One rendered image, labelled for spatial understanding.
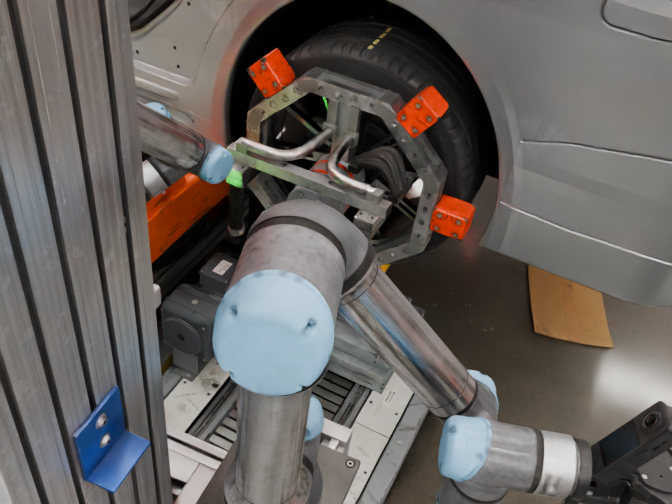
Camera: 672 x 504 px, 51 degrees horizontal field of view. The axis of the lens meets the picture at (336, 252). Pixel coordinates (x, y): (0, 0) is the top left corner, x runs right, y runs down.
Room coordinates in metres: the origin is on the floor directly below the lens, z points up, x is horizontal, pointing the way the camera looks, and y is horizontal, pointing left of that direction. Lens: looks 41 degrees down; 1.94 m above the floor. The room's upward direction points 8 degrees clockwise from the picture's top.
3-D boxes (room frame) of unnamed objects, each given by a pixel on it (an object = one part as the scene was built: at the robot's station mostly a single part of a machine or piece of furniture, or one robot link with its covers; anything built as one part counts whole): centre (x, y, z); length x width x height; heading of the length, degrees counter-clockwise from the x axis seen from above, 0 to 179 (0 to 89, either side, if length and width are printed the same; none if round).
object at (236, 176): (1.40, 0.25, 0.93); 0.09 x 0.05 x 0.05; 159
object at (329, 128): (1.46, 0.15, 1.03); 0.19 x 0.18 x 0.11; 159
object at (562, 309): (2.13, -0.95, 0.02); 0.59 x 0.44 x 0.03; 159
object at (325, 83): (1.53, 0.02, 0.85); 0.54 x 0.07 x 0.54; 69
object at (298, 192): (1.47, 0.04, 0.85); 0.21 x 0.14 x 0.14; 159
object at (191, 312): (1.56, 0.34, 0.26); 0.42 x 0.18 x 0.35; 159
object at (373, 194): (1.38, -0.03, 1.03); 0.19 x 0.18 x 0.11; 159
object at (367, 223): (1.28, -0.07, 0.93); 0.09 x 0.05 x 0.05; 159
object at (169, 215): (1.68, 0.51, 0.69); 0.52 x 0.17 x 0.35; 159
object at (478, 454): (0.50, -0.22, 1.21); 0.11 x 0.08 x 0.09; 87
